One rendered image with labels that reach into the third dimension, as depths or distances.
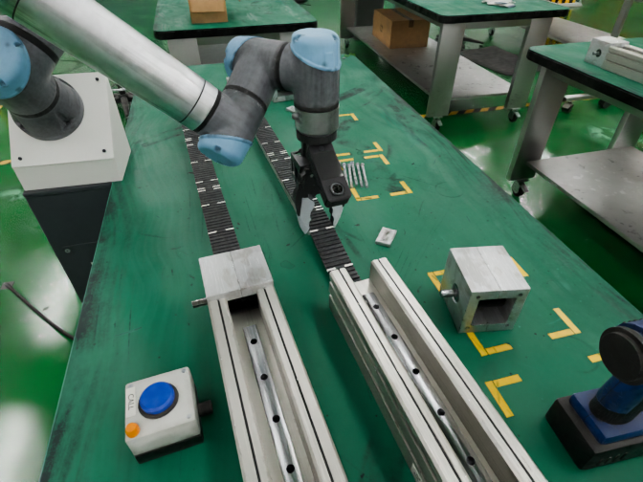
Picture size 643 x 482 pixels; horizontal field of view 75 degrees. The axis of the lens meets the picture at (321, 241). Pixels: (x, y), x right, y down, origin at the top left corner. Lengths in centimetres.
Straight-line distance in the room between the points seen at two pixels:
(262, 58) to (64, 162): 61
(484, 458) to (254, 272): 39
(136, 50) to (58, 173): 59
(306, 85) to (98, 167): 63
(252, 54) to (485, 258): 49
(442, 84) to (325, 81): 252
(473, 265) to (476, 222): 28
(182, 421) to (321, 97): 49
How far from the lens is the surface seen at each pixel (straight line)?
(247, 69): 71
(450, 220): 95
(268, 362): 60
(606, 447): 63
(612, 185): 254
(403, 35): 444
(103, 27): 64
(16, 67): 100
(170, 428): 56
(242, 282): 64
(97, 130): 115
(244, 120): 68
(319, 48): 67
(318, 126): 70
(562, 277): 89
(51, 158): 117
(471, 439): 57
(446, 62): 313
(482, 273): 69
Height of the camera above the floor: 132
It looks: 39 degrees down
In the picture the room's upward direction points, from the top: straight up
